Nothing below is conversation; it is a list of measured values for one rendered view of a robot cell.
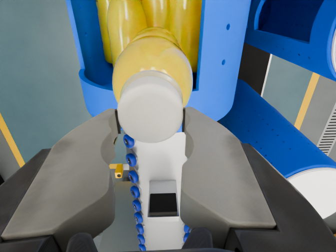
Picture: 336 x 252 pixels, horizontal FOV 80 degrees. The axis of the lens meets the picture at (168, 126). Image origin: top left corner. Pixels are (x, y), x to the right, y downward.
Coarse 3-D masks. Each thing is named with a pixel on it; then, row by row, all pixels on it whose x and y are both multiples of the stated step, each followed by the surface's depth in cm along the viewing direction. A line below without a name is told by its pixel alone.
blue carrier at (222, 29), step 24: (72, 0) 32; (216, 0) 22; (240, 0) 24; (72, 24) 33; (96, 24) 39; (216, 24) 24; (240, 24) 27; (96, 48) 41; (216, 48) 25; (240, 48) 30; (96, 72) 42; (216, 72) 27; (96, 96) 29; (192, 96) 27; (216, 96) 29; (216, 120) 32
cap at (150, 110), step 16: (144, 80) 11; (160, 80) 12; (128, 96) 11; (144, 96) 11; (160, 96) 11; (176, 96) 11; (128, 112) 11; (144, 112) 12; (160, 112) 12; (176, 112) 12; (128, 128) 12; (144, 128) 12; (160, 128) 12; (176, 128) 12
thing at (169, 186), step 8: (152, 184) 74; (160, 184) 74; (168, 184) 74; (152, 192) 71; (160, 192) 71; (168, 192) 71; (176, 192) 71; (152, 200) 66; (160, 200) 66; (168, 200) 66; (176, 200) 68; (152, 208) 63; (160, 208) 63; (168, 208) 63; (176, 208) 63; (152, 216) 63; (160, 216) 63; (168, 216) 63; (176, 216) 63
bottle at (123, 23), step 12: (120, 0) 31; (132, 0) 31; (108, 12) 32; (120, 12) 31; (132, 12) 31; (144, 12) 33; (108, 24) 32; (120, 24) 31; (132, 24) 32; (144, 24) 33; (108, 36) 34; (120, 36) 32; (132, 36) 32; (120, 48) 33
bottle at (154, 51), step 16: (144, 32) 20; (160, 32) 20; (128, 48) 15; (144, 48) 14; (160, 48) 14; (176, 48) 15; (128, 64) 13; (144, 64) 13; (160, 64) 13; (176, 64) 14; (112, 80) 15; (128, 80) 13; (176, 80) 13; (192, 80) 16
